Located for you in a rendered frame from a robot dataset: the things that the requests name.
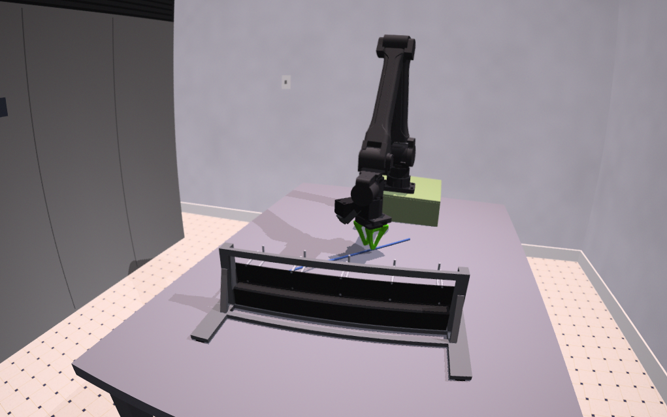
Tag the black patch panel rack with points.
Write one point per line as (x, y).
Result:
(338, 300)

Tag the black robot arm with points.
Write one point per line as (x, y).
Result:
(388, 140)

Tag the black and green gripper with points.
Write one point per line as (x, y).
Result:
(377, 224)

